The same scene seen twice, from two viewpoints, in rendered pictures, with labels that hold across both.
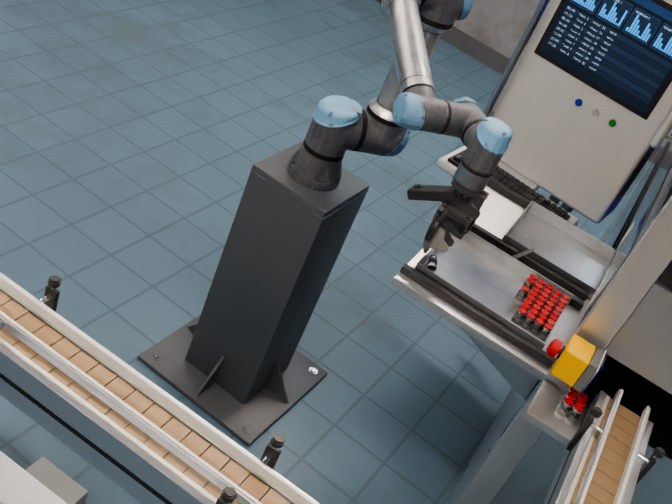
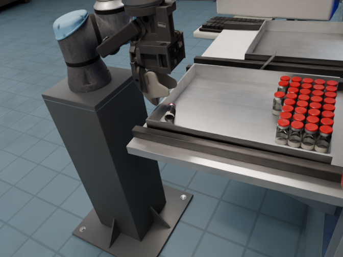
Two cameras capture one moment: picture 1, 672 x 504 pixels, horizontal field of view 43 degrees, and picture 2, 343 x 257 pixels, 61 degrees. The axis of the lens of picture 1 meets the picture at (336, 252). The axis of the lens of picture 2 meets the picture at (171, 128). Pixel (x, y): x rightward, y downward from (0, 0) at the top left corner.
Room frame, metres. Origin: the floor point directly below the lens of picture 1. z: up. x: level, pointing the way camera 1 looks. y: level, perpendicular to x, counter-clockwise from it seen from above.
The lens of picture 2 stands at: (1.21, -0.36, 1.26)
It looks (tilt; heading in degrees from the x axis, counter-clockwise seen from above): 38 degrees down; 16
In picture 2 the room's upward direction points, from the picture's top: 9 degrees counter-clockwise
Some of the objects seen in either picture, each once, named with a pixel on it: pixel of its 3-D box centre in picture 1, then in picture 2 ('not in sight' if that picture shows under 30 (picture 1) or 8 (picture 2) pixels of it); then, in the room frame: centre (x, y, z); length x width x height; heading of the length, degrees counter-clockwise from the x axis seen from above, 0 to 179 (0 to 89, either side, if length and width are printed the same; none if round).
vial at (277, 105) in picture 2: (521, 295); (278, 103); (1.73, -0.45, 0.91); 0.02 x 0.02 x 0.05
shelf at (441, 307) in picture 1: (525, 274); (279, 79); (1.89, -0.47, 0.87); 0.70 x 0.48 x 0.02; 165
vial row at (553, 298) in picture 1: (544, 312); (314, 111); (1.70, -0.51, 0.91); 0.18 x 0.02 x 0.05; 164
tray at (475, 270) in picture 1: (495, 284); (245, 104); (1.74, -0.38, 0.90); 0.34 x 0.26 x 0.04; 74
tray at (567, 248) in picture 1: (570, 254); (317, 44); (2.04, -0.58, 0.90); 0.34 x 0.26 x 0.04; 75
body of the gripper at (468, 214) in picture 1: (459, 206); (153, 36); (1.71, -0.21, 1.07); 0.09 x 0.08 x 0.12; 75
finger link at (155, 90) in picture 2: (436, 243); (156, 91); (1.70, -0.21, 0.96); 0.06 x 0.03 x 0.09; 75
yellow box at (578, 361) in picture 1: (576, 362); not in sight; (1.44, -0.54, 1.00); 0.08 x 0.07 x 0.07; 75
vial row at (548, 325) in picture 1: (553, 317); (326, 113); (1.70, -0.53, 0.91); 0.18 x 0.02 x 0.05; 164
